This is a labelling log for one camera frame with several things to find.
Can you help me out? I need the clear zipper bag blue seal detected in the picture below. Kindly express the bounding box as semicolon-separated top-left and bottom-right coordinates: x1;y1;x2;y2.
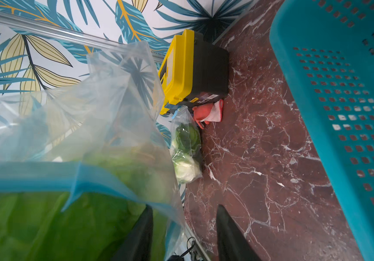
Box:
170;106;203;184

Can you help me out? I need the chinese cabbage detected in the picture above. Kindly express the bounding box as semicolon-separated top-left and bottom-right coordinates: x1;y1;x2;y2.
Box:
0;145;169;261
172;153;202;184
174;124;201;156

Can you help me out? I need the chinese cabbage back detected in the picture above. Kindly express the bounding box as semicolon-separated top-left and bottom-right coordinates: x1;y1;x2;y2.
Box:
0;145;169;261

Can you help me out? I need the yellow black plastic toolbox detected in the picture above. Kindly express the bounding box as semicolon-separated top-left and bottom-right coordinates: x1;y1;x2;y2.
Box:
159;29;229;116

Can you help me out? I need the teal plastic basket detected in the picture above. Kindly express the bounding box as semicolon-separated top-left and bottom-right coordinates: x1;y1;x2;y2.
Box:
270;1;374;261

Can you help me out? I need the chinese cabbage front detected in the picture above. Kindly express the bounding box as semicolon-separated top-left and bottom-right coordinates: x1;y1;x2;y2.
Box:
172;153;202;184

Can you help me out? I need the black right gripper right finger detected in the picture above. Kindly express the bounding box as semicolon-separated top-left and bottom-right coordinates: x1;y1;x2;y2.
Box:
216;204;261;261

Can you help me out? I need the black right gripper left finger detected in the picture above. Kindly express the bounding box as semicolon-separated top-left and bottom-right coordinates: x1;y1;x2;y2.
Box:
111;205;154;261

